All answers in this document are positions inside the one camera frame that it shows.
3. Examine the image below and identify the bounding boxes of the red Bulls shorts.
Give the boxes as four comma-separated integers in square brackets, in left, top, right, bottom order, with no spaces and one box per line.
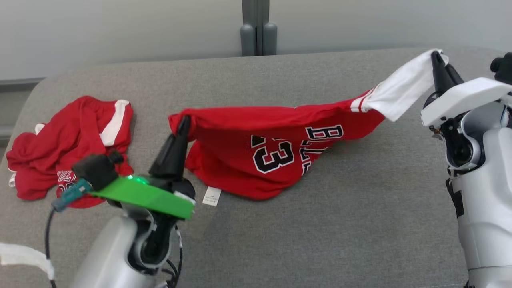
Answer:
[6,96,134,208]

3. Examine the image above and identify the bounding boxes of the red Bulls jersey shirt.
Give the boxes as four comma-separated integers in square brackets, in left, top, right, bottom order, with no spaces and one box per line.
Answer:
[168,49,449,207]

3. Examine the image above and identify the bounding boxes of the grey fabric sofa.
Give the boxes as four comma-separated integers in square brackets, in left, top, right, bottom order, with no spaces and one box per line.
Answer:
[0,46,512,288]

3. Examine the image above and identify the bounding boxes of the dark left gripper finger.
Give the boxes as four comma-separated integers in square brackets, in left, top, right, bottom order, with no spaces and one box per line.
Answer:
[172,115,192,180]
[149,134,178,180]

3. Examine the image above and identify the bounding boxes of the white strap on cable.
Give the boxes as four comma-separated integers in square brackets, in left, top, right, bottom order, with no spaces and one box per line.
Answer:
[0,243,55,280]

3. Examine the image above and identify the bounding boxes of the left teal-plug black cable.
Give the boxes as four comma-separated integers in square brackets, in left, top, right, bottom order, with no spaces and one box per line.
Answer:
[44,179,93,288]

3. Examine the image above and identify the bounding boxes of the grey metal stand post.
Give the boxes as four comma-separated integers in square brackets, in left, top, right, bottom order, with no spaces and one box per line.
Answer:
[240,0,278,56]

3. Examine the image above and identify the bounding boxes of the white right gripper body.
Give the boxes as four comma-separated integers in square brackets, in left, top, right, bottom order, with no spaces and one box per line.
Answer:
[421,77,512,128]

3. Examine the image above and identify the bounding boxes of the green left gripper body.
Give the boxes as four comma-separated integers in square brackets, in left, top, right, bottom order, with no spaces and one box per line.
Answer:
[90,175,196,220]

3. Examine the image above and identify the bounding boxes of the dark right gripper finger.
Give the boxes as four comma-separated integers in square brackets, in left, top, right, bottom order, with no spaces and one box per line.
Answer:
[445,63,465,85]
[431,51,456,94]

